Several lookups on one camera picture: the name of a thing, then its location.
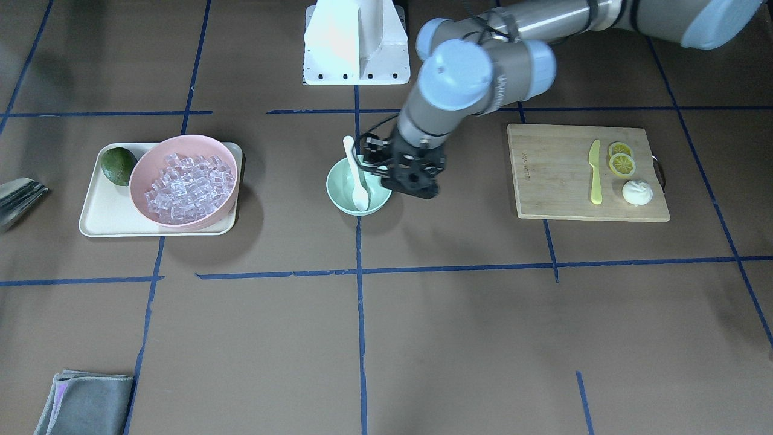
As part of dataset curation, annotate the green lime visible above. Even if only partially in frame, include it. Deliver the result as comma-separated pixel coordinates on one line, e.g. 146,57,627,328
100,147,138,187

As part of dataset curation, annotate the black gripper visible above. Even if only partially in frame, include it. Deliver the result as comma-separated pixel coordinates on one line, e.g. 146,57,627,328
359,130,446,200

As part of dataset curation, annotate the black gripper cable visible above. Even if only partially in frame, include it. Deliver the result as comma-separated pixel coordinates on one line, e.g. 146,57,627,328
353,112,402,152

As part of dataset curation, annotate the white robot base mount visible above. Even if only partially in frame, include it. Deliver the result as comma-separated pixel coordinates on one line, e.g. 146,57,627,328
302,1,411,86

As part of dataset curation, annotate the metal ice scoop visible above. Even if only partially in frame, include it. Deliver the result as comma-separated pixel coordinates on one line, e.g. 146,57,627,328
1,177,50,233

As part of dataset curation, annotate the clear ice cubes pile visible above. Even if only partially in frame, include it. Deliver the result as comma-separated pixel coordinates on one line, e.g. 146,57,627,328
143,152,236,225

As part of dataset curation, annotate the bamboo cutting board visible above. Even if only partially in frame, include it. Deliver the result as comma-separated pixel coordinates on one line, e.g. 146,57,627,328
507,124,670,223

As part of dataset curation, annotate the white steamed bun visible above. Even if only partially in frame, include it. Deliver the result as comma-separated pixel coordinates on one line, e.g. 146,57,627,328
621,181,654,207

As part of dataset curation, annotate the white plastic spoon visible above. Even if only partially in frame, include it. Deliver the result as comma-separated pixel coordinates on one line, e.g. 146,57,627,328
342,135,370,211

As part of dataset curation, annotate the folded grey cloth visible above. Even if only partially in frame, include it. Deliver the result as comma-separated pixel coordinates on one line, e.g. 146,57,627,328
33,369,133,434

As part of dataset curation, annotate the mint green bowl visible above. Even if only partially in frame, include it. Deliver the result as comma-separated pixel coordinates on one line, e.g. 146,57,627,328
326,158,393,216

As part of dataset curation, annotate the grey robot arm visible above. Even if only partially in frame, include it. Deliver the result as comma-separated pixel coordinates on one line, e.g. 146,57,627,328
355,1,761,199

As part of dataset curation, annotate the cream plastic tray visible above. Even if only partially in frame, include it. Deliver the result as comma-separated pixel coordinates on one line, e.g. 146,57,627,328
79,135,243,237

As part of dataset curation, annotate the pink bowl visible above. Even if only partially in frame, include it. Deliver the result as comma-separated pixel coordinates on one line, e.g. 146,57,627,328
128,135,240,231

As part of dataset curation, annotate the yellow plastic knife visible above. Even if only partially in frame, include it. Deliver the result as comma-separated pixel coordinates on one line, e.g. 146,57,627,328
588,140,603,205

